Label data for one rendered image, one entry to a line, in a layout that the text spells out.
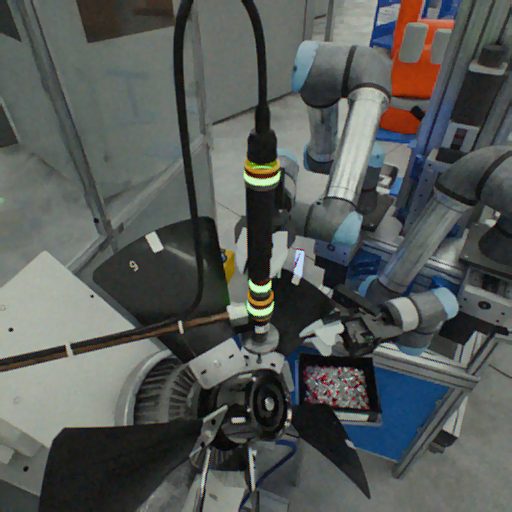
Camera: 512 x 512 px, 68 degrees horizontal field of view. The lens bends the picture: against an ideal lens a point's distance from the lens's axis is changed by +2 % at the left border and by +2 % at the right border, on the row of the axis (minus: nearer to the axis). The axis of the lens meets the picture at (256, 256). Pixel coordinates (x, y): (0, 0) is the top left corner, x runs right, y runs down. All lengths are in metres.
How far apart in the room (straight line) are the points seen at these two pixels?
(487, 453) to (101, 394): 1.81
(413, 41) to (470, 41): 2.98
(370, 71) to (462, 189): 0.33
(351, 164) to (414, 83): 3.66
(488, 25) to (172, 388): 1.20
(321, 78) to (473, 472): 1.78
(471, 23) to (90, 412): 1.32
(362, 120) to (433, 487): 1.62
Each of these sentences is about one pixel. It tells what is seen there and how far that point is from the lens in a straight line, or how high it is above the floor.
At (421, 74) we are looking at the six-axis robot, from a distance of 4.47.
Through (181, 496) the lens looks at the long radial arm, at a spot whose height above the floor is 1.10.
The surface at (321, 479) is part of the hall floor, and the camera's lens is 1.95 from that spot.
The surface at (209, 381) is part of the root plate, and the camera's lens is 0.72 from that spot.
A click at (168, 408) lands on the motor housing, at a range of 0.76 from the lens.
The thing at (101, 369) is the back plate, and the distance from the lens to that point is 0.83.
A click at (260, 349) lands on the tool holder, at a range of 0.69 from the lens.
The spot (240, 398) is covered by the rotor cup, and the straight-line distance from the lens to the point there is 0.66.
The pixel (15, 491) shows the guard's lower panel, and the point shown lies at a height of 0.51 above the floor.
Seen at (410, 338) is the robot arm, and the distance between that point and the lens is 0.99.
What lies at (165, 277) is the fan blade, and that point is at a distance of 0.66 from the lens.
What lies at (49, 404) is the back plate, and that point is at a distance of 0.79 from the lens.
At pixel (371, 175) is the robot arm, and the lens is 1.35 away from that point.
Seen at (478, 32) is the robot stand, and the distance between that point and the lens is 1.35.
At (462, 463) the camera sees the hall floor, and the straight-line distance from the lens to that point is 2.16.
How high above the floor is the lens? 1.85
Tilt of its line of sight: 43 degrees down
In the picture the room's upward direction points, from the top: straight up
